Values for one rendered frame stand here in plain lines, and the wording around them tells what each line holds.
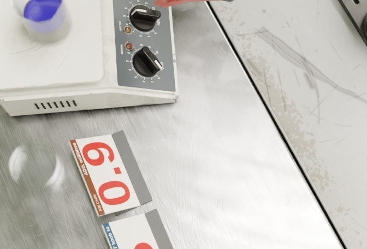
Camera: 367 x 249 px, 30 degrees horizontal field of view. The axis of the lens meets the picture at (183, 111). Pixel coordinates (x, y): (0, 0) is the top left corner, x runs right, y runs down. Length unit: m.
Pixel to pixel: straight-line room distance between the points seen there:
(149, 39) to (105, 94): 0.09
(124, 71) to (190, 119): 0.10
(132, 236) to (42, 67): 0.20
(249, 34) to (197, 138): 0.15
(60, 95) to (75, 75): 0.03
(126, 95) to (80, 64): 0.06
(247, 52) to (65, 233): 0.30
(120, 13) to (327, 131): 0.27
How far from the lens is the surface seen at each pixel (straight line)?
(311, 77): 0.83
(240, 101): 0.81
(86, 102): 0.77
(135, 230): 0.76
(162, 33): 0.80
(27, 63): 0.75
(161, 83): 0.77
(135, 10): 0.78
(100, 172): 0.76
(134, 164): 0.78
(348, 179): 0.80
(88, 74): 0.73
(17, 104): 0.78
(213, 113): 0.80
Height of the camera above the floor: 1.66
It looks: 72 degrees down
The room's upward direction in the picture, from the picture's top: 2 degrees counter-clockwise
